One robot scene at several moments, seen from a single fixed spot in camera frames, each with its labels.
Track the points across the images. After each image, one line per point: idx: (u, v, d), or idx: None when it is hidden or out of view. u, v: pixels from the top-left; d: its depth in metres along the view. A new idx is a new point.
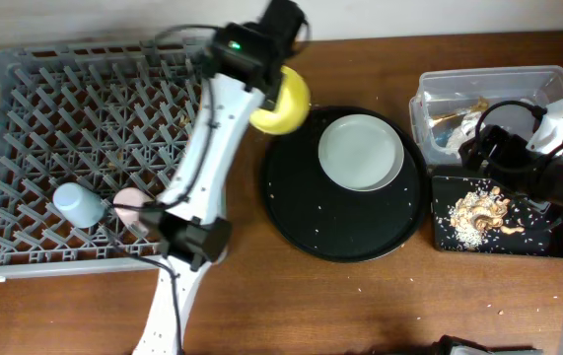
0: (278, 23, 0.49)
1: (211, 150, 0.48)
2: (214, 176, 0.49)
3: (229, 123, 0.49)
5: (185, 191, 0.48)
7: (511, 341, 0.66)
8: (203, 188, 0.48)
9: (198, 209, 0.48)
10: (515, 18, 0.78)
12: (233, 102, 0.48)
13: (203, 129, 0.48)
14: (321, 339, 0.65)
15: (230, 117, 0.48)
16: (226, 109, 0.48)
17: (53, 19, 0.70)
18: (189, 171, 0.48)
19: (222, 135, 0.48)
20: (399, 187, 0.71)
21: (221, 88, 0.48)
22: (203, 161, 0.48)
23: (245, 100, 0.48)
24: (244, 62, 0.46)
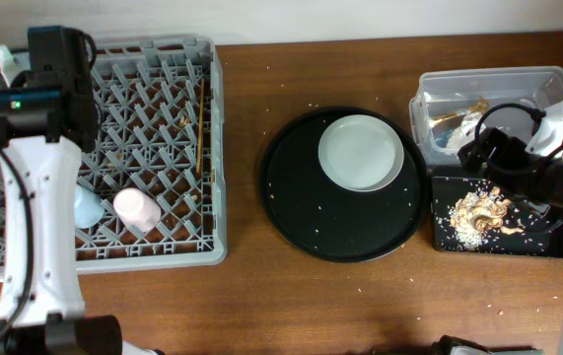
0: (49, 47, 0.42)
1: (38, 228, 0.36)
2: (54, 257, 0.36)
3: (47, 193, 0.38)
5: (24, 290, 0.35)
7: (511, 341, 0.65)
8: (48, 273, 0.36)
9: (50, 299, 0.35)
10: (513, 18, 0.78)
12: (37, 161, 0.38)
13: (18, 204, 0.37)
14: (321, 340, 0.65)
15: (43, 177, 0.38)
16: (38, 175, 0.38)
17: (54, 19, 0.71)
18: (18, 267, 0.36)
19: (42, 206, 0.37)
20: (399, 188, 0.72)
21: (19, 146, 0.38)
22: (33, 249, 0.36)
23: (49, 149, 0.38)
24: (35, 118, 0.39)
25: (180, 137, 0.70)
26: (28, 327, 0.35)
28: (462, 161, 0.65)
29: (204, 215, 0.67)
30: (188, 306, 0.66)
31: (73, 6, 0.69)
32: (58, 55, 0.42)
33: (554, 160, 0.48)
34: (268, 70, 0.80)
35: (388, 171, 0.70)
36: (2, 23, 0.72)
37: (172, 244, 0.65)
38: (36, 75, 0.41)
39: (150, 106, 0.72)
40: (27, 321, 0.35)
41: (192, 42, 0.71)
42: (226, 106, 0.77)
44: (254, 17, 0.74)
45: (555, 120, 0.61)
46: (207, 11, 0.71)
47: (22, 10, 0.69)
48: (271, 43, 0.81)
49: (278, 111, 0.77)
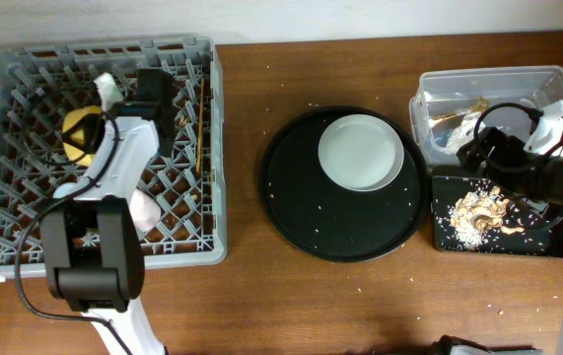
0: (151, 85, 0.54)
1: (120, 155, 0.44)
2: (126, 171, 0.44)
3: (135, 139, 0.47)
5: (97, 177, 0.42)
7: (511, 341, 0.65)
8: (116, 177, 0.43)
9: (114, 190, 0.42)
10: (513, 18, 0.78)
12: (133, 124, 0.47)
13: (107, 142, 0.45)
14: (321, 340, 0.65)
15: (137, 134, 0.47)
16: (128, 129, 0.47)
17: (55, 18, 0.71)
18: (97, 168, 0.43)
19: (128, 145, 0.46)
20: (399, 187, 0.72)
21: (122, 121, 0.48)
22: (110, 162, 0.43)
23: (146, 126, 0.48)
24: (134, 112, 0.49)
25: (180, 136, 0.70)
26: (86, 203, 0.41)
28: (461, 161, 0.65)
29: (204, 215, 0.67)
30: (188, 306, 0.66)
31: (73, 6, 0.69)
32: (149, 80, 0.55)
33: (552, 158, 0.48)
34: (268, 69, 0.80)
35: (387, 175, 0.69)
36: (2, 23, 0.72)
37: (172, 244, 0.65)
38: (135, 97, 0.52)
39: None
40: (85, 198, 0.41)
41: (192, 41, 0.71)
42: (226, 106, 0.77)
44: (254, 17, 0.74)
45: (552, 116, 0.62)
46: (207, 11, 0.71)
47: (21, 9, 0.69)
48: (271, 43, 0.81)
49: (278, 110, 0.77)
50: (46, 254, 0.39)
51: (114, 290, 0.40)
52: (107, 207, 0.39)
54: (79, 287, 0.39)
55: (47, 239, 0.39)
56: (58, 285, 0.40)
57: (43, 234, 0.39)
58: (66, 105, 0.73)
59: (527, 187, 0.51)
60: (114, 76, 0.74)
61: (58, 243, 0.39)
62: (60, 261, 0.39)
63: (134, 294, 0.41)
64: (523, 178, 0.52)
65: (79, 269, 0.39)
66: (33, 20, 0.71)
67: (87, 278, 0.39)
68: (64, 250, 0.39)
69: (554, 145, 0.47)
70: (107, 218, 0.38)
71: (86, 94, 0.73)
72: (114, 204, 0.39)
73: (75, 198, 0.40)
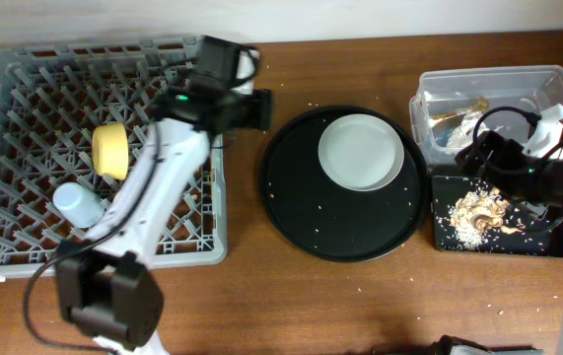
0: (218, 62, 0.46)
1: (153, 185, 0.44)
2: (156, 209, 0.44)
3: (175, 161, 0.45)
5: (121, 224, 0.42)
7: (511, 341, 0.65)
8: (143, 221, 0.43)
9: (136, 242, 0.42)
10: (513, 18, 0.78)
12: (177, 140, 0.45)
13: (149, 163, 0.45)
14: (322, 340, 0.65)
15: (177, 154, 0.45)
16: (171, 147, 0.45)
17: (54, 18, 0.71)
18: (125, 205, 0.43)
19: (168, 171, 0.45)
20: (399, 187, 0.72)
21: (172, 127, 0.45)
22: (143, 195, 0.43)
23: (191, 143, 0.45)
24: (185, 113, 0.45)
25: None
26: (105, 252, 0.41)
28: (460, 165, 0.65)
29: (204, 215, 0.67)
30: (188, 306, 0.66)
31: (73, 6, 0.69)
32: (214, 56, 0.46)
33: (550, 159, 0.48)
34: (268, 69, 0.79)
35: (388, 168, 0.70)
36: (2, 22, 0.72)
37: (172, 244, 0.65)
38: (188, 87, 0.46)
39: (149, 105, 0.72)
40: (105, 249, 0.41)
41: (192, 41, 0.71)
42: None
44: (254, 17, 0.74)
45: (550, 121, 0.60)
46: (207, 10, 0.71)
47: (21, 9, 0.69)
48: (271, 43, 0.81)
49: (278, 110, 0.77)
50: (62, 297, 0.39)
51: (121, 336, 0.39)
52: (125, 271, 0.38)
54: (91, 328, 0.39)
55: (64, 284, 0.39)
56: (73, 322, 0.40)
57: (62, 279, 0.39)
58: (66, 104, 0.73)
59: (526, 188, 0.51)
60: (114, 76, 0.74)
61: (74, 290, 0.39)
62: (73, 306, 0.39)
63: (144, 338, 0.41)
64: (522, 180, 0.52)
65: (93, 312, 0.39)
66: (33, 19, 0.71)
67: (97, 318, 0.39)
68: (79, 296, 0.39)
69: (553, 147, 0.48)
70: (126, 278, 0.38)
71: (86, 94, 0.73)
72: (134, 265, 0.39)
73: (96, 247, 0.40)
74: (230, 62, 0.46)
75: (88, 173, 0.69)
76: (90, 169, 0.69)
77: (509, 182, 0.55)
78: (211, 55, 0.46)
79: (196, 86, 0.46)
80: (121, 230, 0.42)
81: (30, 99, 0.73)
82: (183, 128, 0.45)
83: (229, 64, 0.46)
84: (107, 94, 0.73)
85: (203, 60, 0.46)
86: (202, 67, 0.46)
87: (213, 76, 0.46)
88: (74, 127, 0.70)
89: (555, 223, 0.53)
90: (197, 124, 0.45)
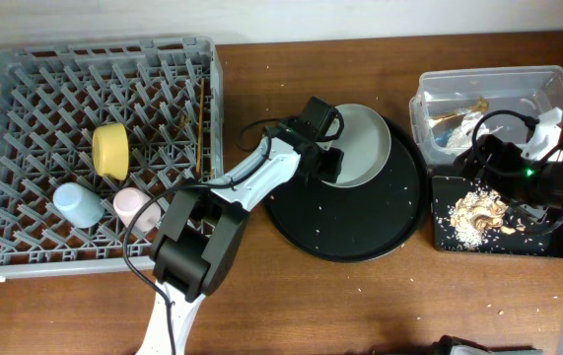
0: (321, 112, 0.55)
1: (261, 172, 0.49)
2: (259, 187, 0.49)
3: (280, 165, 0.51)
5: (237, 181, 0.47)
7: (511, 341, 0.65)
8: (250, 188, 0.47)
9: (245, 198, 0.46)
10: (513, 18, 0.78)
12: (285, 149, 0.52)
13: (256, 157, 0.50)
14: (322, 339, 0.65)
15: (281, 161, 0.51)
16: (278, 153, 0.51)
17: (55, 18, 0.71)
18: (239, 172, 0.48)
19: (273, 167, 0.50)
20: (399, 186, 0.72)
21: (278, 143, 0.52)
22: (252, 174, 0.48)
23: (292, 157, 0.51)
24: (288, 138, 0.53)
25: (179, 136, 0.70)
26: (217, 197, 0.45)
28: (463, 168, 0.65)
29: None
30: None
31: (73, 6, 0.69)
32: (319, 113, 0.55)
33: (549, 161, 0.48)
34: (268, 69, 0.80)
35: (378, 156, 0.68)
36: (3, 23, 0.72)
37: None
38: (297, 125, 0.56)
39: (150, 105, 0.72)
40: (219, 194, 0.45)
41: (192, 41, 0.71)
42: (226, 106, 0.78)
44: (254, 17, 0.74)
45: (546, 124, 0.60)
46: (206, 11, 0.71)
47: (21, 9, 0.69)
48: (271, 43, 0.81)
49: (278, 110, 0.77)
50: (166, 222, 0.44)
51: (197, 281, 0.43)
52: (233, 215, 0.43)
54: (174, 260, 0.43)
55: (173, 213, 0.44)
56: (158, 250, 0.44)
57: (175, 204, 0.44)
58: (66, 105, 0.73)
59: (525, 190, 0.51)
60: (114, 76, 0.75)
61: (180, 219, 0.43)
62: (172, 233, 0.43)
63: (208, 293, 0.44)
64: (521, 183, 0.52)
65: (182, 248, 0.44)
66: (33, 19, 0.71)
67: (183, 258, 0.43)
68: (180, 227, 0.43)
69: (552, 149, 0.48)
70: (227, 225, 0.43)
71: (86, 94, 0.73)
72: (239, 214, 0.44)
73: (211, 189, 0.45)
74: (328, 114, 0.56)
75: (88, 173, 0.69)
76: (90, 169, 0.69)
77: (508, 184, 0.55)
78: (316, 108, 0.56)
79: (305, 125, 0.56)
80: (234, 184, 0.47)
81: (31, 99, 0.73)
82: (286, 150, 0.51)
83: (326, 117, 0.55)
84: (107, 95, 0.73)
85: (309, 110, 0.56)
86: (307, 115, 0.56)
87: (312, 123, 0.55)
88: (74, 128, 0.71)
89: (554, 224, 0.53)
90: (297, 148, 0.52)
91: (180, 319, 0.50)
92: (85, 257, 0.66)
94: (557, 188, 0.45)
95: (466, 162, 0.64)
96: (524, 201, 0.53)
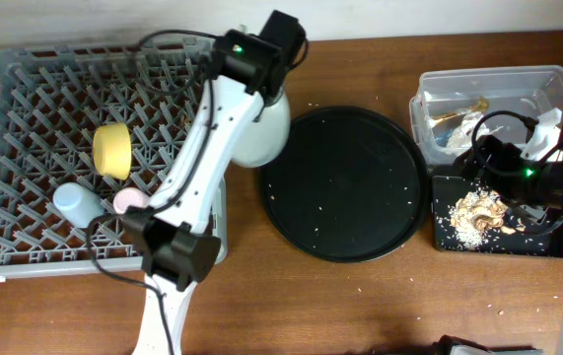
0: (284, 30, 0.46)
1: (208, 150, 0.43)
2: (209, 179, 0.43)
3: (228, 126, 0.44)
5: (177, 194, 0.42)
7: (511, 341, 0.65)
8: (196, 192, 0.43)
9: (193, 209, 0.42)
10: (513, 18, 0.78)
12: (232, 102, 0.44)
13: (200, 129, 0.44)
14: (322, 340, 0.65)
15: (229, 120, 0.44)
16: (225, 110, 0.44)
17: (55, 18, 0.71)
18: (182, 171, 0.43)
19: (221, 135, 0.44)
20: (399, 186, 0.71)
21: (221, 89, 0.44)
22: (198, 162, 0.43)
23: (245, 102, 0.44)
24: (243, 68, 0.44)
25: (179, 136, 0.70)
26: (165, 221, 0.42)
28: (463, 170, 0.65)
29: None
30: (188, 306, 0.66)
31: (73, 6, 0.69)
32: (282, 26, 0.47)
33: (549, 160, 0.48)
34: None
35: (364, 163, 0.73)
36: (3, 23, 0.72)
37: None
38: (246, 44, 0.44)
39: (149, 105, 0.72)
40: (166, 218, 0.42)
41: (193, 41, 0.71)
42: None
44: (254, 17, 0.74)
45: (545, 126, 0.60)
46: (207, 10, 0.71)
47: (21, 9, 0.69)
48: None
49: None
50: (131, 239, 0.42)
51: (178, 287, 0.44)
52: (185, 242, 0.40)
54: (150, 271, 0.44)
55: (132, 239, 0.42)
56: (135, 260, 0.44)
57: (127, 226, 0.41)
58: (66, 105, 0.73)
59: (525, 190, 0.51)
60: (114, 76, 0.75)
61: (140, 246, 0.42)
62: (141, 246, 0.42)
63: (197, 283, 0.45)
64: (522, 184, 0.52)
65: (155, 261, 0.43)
66: (33, 19, 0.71)
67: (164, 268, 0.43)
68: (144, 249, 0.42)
69: (552, 148, 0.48)
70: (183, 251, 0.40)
71: (86, 94, 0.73)
72: (191, 240, 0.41)
73: (157, 215, 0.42)
74: (288, 29, 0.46)
75: (88, 173, 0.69)
76: (90, 169, 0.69)
77: (508, 185, 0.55)
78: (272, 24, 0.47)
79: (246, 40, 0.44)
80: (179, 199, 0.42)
81: (31, 99, 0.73)
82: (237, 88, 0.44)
83: (292, 38, 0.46)
84: (107, 95, 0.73)
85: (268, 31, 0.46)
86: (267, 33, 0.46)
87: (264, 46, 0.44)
88: (74, 128, 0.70)
89: (555, 224, 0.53)
90: (250, 87, 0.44)
91: (174, 310, 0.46)
92: (85, 257, 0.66)
94: (558, 187, 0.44)
95: (466, 163, 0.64)
96: (525, 202, 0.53)
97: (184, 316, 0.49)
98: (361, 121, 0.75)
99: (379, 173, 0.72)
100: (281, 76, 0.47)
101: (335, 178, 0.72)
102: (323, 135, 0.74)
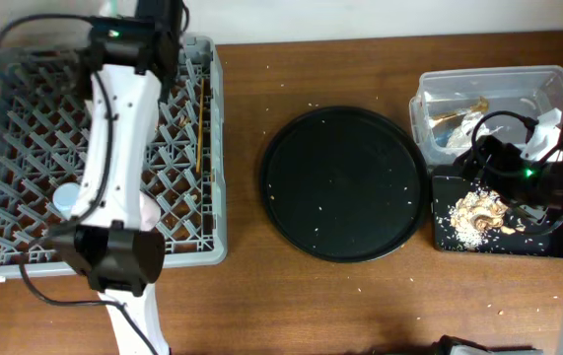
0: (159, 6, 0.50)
1: (116, 140, 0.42)
2: (127, 171, 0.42)
3: (128, 112, 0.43)
5: (98, 195, 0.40)
7: (511, 341, 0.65)
8: (118, 187, 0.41)
9: (117, 206, 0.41)
10: (512, 18, 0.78)
12: (124, 88, 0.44)
13: (102, 121, 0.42)
14: (322, 339, 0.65)
15: (128, 105, 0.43)
16: (121, 99, 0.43)
17: (55, 18, 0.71)
18: (96, 173, 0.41)
19: (124, 122, 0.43)
20: (399, 186, 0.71)
21: (110, 77, 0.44)
22: (109, 155, 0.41)
23: (138, 85, 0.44)
24: (125, 49, 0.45)
25: (179, 136, 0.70)
26: (94, 226, 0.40)
28: (465, 172, 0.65)
29: (204, 215, 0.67)
30: (188, 306, 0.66)
31: (73, 6, 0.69)
32: (155, 3, 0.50)
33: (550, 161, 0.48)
34: (268, 69, 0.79)
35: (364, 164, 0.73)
36: (3, 22, 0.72)
37: (172, 244, 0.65)
38: (127, 27, 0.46)
39: None
40: (95, 222, 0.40)
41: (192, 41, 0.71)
42: (226, 106, 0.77)
44: (254, 17, 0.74)
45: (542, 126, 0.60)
46: (207, 10, 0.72)
47: (22, 9, 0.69)
48: (272, 43, 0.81)
49: (278, 111, 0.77)
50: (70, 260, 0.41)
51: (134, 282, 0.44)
52: (120, 236, 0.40)
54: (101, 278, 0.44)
55: (67, 255, 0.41)
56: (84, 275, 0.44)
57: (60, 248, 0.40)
58: (66, 105, 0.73)
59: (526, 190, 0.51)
60: None
61: (78, 258, 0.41)
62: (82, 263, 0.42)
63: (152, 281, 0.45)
64: (521, 184, 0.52)
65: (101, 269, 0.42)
66: (33, 19, 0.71)
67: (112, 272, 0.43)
68: (83, 260, 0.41)
69: (551, 148, 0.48)
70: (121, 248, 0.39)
71: (86, 94, 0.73)
72: (128, 231, 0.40)
73: (83, 222, 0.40)
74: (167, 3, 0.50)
75: (88, 173, 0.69)
76: None
77: (508, 185, 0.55)
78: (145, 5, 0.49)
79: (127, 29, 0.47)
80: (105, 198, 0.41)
81: (30, 99, 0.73)
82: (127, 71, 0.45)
83: (168, 9, 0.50)
84: None
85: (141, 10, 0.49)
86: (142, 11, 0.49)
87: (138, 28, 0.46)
88: (74, 128, 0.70)
89: (554, 224, 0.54)
90: (140, 68, 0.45)
91: (139, 315, 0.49)
92: None
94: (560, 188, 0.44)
95: (466, 165, 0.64)
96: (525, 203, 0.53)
97: (156, 313, 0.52)
98: (361, 121, 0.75)
99: (379, 173, 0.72)
100: (171, 55, 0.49)
101: (335, 178, 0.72)
102: (323, 135, 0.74)
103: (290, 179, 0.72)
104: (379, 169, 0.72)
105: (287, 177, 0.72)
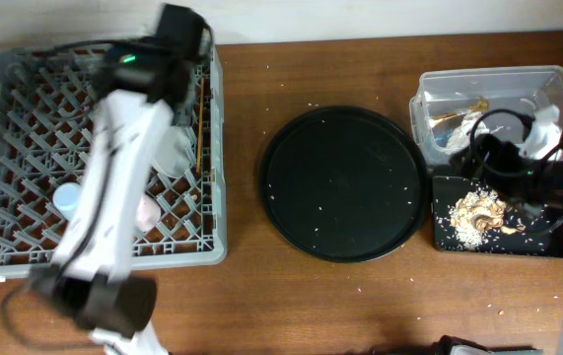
0: (181, 27, 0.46)
1: (113, 176, 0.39)
2: (120, 213, 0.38)
3: (132, 144, 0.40)
5: (85, 240, 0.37)
7: (511, 341, 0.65)
8: (110, 228, 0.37)
9: (108, 255, 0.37)
10: (512, 18, 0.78)
12: (132, 116, 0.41)
13: (100, 154, 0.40)
14: (322, 339, 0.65)
15: (133, 136, 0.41)
16: (127, 129, 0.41)
17: (54, 18, 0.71)
18: (87, 213, 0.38)
19: (126, 158, 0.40)
20: (399, 186, 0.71)
21: (118, 104, 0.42)
22: (104, 193, 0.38)
23: (146, 118, 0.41)
24: (137, 78, 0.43)
25: None
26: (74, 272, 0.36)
28: (458, 167, 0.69)
29: (204, 215, 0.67)
30: (188, 306, 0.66)
31: (73, 6, 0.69)
32: (176, 24, 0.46)
33: (550, 160, 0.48)
34: (268, 69, 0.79)
35: (364, 164, 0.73)
36: (2, 23, 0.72)
37: (172, 244, 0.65)
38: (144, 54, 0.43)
39: None
40: (78, 269, 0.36)
41: None
42: (226, 106, 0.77)
44: (254, 17, 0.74)
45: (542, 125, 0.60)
46: (207, 11, 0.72)
47: (21, 9, 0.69)
48: (272, 43, 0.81)
49: (278, 111, 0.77)
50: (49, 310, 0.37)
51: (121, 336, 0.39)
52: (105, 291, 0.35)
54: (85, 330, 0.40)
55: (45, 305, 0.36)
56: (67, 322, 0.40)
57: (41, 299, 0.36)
58: (66, 105, 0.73)
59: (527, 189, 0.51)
60: None
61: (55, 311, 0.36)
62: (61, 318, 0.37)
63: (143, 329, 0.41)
64: (522, 184, 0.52)
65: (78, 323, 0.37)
66: (33, 19, 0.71)
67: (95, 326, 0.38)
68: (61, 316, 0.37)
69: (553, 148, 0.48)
70: (102, 308, 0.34)
71: (86, 94, 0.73)
72: (109, 287, 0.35)
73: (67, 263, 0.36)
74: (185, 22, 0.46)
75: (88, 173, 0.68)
76: None
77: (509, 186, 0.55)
78: (174, 21, 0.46)
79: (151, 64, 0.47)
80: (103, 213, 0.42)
81: (31, 99, 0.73)
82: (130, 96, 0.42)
83: (187, 26, 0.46)
84: None
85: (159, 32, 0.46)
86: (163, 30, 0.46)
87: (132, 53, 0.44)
88: (74, 128, 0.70)
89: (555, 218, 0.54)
90: (149, 99, 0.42)
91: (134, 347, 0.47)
92: None
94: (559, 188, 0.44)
95: (462, 161, 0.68)
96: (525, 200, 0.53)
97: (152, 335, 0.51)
98: (361, 121, 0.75)
99: (379, 173, 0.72)
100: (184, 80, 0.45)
101: (335, 178, 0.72)
102: (323, 135, 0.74)
103: (289, 181, 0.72)
104: (379, 169, 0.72)
105: (286, 179, 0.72)
